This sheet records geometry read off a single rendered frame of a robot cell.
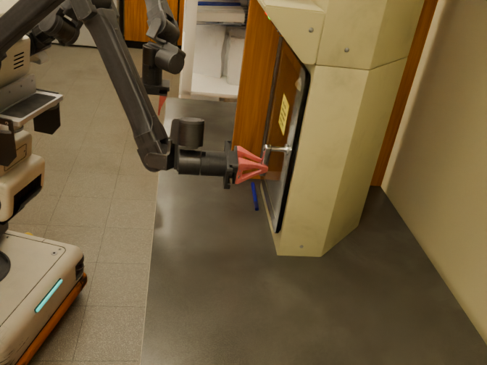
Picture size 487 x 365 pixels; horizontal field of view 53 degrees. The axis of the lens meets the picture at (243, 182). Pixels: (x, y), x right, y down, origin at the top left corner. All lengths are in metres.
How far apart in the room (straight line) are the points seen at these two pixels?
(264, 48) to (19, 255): 1.40
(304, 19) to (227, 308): 0.59
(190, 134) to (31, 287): 1.21
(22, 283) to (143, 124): 1.16
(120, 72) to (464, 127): 0.82
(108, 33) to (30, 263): 1.29
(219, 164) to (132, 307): 1.39
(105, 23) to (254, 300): 0.68
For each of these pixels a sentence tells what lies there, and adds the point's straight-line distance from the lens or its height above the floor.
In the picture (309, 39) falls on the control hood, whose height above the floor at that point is 1.46.
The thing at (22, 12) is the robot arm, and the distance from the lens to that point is 1.28.
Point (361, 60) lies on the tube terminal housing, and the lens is 1.00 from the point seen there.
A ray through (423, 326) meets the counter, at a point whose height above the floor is 0.94.
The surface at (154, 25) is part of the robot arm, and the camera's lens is 1.41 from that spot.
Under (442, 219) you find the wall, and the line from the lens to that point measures 1.35.
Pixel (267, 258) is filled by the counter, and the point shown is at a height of 0.94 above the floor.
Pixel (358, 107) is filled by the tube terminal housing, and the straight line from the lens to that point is 1.04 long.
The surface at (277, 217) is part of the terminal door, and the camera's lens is 1.15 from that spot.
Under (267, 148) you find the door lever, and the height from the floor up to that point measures 1.20.
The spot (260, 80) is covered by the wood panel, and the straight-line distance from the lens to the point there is 1.36.
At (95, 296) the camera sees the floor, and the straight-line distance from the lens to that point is 2.43.
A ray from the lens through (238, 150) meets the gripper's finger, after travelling 1.10.
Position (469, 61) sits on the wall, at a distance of 1.32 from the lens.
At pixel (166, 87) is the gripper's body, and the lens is 1.42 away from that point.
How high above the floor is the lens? 1.66
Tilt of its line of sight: 30 degrees down
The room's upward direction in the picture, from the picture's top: 8 degrees clockwise
